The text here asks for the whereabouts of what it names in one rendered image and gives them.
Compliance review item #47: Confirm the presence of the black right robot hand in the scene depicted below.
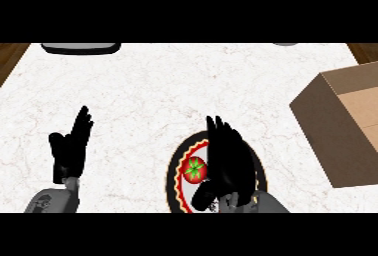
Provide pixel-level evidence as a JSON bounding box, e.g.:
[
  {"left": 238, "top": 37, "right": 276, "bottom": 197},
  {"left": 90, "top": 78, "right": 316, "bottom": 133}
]
[{"left": 191, "top": 115, "right": 259, "bottom": 212}]

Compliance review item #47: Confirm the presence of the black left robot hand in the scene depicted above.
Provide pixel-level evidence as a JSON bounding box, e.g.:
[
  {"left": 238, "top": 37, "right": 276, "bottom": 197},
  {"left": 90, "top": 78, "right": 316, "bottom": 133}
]
[{"left": 48, "top": 105, "right": 96, "bottom": 185}]

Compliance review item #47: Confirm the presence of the red tomato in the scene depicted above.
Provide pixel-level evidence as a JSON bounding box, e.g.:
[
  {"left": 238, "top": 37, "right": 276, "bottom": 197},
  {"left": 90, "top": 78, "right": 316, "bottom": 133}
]
[{"left": 182, "top": 155, "right": 210, "bottom": 185}]

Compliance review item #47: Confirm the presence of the black rimmed patterned plate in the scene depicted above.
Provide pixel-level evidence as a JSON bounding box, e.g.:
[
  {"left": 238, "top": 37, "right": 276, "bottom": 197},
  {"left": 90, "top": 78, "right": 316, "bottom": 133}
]
[{"left": 166, "top": 130, "right": 269, "bottom": 214}]

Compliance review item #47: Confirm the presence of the brown cardboard box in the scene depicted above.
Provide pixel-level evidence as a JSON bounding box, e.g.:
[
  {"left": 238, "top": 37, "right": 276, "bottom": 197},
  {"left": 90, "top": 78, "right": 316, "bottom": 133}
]
[{"left": 288, "top": 61, "right": 378, "bottom": 189}]

